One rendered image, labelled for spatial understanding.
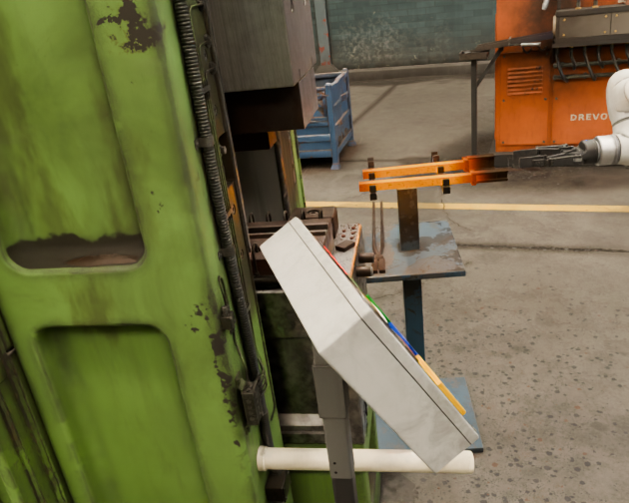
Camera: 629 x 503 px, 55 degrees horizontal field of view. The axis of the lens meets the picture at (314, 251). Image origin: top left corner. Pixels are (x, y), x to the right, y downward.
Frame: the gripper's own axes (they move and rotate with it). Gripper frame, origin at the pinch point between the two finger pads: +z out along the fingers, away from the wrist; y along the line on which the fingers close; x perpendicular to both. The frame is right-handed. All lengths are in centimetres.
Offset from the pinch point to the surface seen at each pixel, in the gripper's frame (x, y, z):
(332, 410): -3, -108, 58
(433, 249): -26.1, -3.7, 29.3
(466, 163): 1.0, -2.3, 18.3
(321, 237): 2, -51, 61
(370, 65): -73, 739, 20
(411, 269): -26.2, -17.0, 37.7
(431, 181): 0.3, -13.8, 30.4
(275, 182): 8, -23, 74
